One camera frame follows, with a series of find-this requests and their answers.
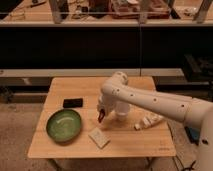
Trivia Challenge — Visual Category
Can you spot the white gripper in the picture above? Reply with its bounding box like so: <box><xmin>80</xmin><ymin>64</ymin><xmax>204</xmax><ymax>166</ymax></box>
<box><xmin>97</xmin><ymin>95</ymin><xmax>115</xmax><ymax>116</ymax></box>

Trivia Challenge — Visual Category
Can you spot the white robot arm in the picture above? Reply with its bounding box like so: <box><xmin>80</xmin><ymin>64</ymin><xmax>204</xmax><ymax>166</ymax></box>
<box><xmin>97</xmin><ymin>72</ymin><xmax>213</xmax><ymax>171</ymax></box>

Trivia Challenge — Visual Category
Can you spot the white sponge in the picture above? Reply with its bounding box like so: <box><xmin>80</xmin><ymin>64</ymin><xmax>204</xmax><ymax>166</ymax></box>
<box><xmin>89</xmin><ymin>128</ymin><xmax>110</xmax><ymax>149</ymax></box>

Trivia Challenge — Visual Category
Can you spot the black rectangular block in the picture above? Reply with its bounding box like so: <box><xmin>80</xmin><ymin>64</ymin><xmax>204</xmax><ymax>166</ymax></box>
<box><xmin>63</xmin><ymin>98</ymin><xmax>83</xmax><ymax>108</ymax></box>

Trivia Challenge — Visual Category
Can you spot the wooden table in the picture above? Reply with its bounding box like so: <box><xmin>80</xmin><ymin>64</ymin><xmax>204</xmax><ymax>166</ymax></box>
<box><xmin>28</xmin><ymin>77</ymin><xmax>176</xmax><ymax>158</ymax></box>

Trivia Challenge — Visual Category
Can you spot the green bowl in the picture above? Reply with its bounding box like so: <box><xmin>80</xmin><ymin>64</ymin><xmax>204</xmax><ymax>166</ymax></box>
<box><xmin>46</xmin><ymin>109</ymin><xmax>82</xmax><ymax>143</ymax></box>

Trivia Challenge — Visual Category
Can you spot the blue foot pedal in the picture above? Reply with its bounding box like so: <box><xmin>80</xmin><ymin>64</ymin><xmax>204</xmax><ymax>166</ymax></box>
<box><xmin>185</xmin><ymin>127</ymin><xmax>200</xmax><ymax>145</ymax></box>

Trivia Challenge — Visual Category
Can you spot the long workbench shelf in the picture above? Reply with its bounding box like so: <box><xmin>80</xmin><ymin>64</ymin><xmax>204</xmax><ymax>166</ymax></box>
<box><xmin>0</xmin><ymin>0</ymin><xmax>213</xmax><ymax>27</ymax></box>

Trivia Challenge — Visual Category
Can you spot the black cable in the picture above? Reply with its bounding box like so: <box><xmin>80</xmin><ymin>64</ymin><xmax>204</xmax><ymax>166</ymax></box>
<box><xmin>173</xmin><ymin>153</ymin><xmax>201</xmax><ymax>171</ymax></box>

